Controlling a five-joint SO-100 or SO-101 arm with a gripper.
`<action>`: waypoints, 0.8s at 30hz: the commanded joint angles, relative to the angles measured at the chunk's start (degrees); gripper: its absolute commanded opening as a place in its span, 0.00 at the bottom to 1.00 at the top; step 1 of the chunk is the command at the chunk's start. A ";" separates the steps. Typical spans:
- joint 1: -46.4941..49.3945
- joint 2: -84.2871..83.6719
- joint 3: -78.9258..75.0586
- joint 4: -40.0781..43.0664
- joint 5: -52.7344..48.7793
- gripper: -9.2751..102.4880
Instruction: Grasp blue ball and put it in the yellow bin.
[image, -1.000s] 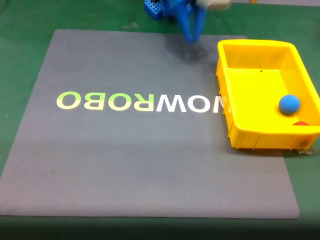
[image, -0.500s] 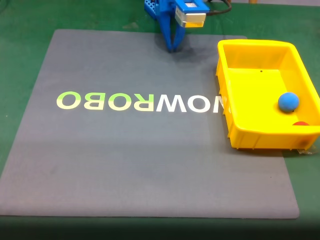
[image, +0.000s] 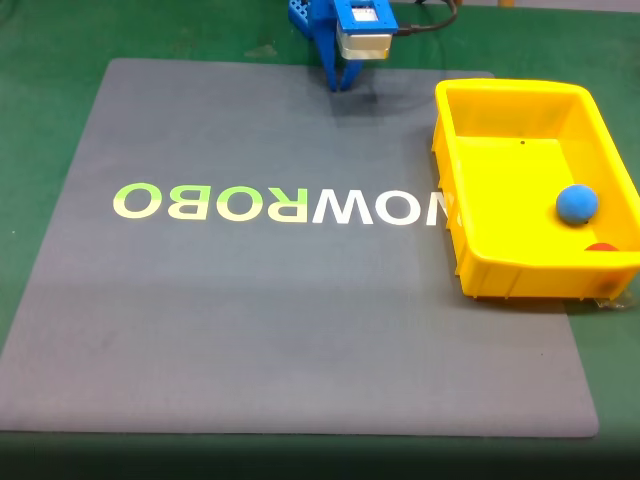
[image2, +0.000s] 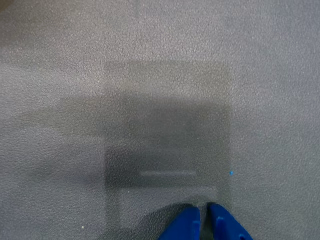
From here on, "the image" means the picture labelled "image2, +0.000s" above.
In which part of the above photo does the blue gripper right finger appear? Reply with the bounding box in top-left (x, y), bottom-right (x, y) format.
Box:
top-left (208, 203), bottom-right (254, 240)

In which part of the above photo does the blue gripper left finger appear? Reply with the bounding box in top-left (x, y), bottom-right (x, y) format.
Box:
top-left (156, 204), bottom-right (202, 240)

